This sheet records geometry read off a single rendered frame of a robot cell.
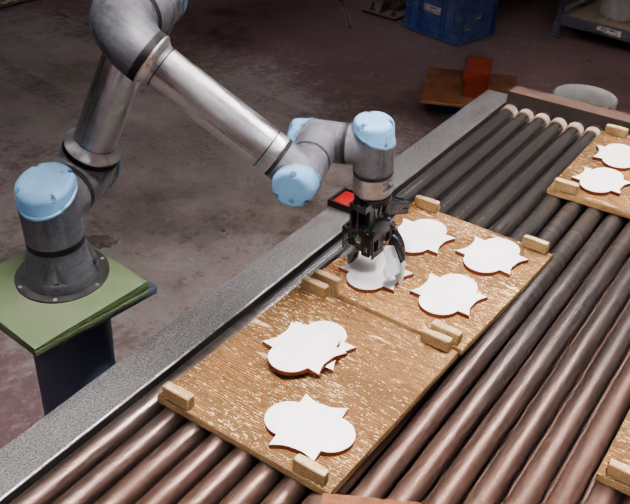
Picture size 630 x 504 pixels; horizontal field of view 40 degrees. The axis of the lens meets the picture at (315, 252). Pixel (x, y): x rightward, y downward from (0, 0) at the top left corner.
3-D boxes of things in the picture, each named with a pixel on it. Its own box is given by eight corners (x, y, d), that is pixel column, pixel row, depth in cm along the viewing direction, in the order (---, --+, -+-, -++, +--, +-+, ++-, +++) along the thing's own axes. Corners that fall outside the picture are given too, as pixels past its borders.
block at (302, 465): (291, 471, 131) (291, 458, 130) (298, 464, 132) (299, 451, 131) (323, 489, 128) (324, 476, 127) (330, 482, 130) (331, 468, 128)
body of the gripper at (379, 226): (340, 249, 168) (340, 197, 161) (365, 228, 174) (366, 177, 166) (373, 263, 165) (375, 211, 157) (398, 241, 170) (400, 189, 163)
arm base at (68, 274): (9, 276, 177) (-1, 237, 171) (69, 243, 187) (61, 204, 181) (55, 307, 170) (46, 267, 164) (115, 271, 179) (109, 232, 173)
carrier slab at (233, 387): (156, 402, 145) (156, 394, 144) (300, 289, 173) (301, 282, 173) (329, 500, 129) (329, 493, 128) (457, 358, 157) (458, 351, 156)
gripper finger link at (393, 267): (386, 296, 170) (368, 256, 167) (402, 281, 174) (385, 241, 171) (398, 296, 168) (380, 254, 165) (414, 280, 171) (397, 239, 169)
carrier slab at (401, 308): (307, 286, 174) (307, 280, 173) (412, 207, 202) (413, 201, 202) (461, 356, 157) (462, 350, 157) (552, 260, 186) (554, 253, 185)
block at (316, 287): (300, 289, 171) (300, 277, 169) (305, 285, 172) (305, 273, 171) (324, 300, 168) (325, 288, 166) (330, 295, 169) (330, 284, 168)
